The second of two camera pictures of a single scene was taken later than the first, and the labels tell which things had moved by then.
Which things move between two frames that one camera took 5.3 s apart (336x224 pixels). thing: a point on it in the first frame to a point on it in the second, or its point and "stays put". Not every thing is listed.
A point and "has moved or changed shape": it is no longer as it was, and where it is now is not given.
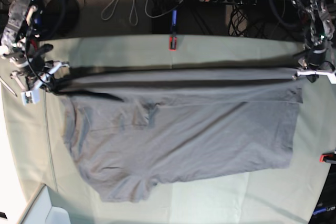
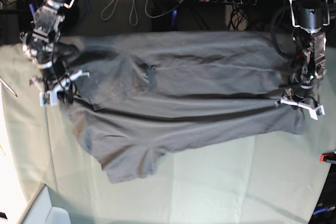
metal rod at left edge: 8,86 stays put
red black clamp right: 323,157 stays put
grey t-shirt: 132,130 has moved or changed shape
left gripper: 36,69 to 56,74
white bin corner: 39,210 stays put
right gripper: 316,56 to 302,92
